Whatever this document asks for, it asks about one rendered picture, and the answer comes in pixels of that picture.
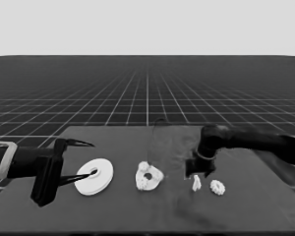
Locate small white toothed gear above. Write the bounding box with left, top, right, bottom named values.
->
left=151, top=167, right=165, bottom=182
left=209, top=179, right=226, bottom=197
left=136, top=178, right=149, bottom=192
left=138, top=160, right=151, bottom=173

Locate small white T-shaped piece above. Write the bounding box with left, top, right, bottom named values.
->
left=192, top=174, right=203, bottom=193

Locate large thick white disc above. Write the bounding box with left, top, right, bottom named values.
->
left=74, top=157, right=115, bottom=197

